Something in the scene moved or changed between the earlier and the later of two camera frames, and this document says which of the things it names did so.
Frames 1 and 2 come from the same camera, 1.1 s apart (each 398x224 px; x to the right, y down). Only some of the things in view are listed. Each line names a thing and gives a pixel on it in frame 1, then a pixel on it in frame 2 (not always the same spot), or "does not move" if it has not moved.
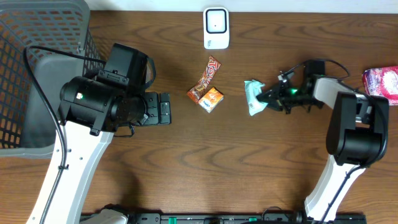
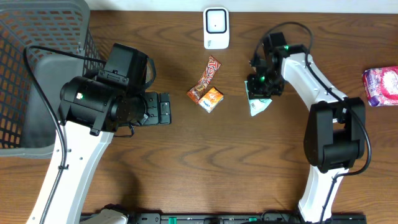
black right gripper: [277, 99] to [255, 93]
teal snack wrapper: [253, 88] does not move
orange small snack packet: [211, 99] does not move
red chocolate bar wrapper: [207, 75] does not move
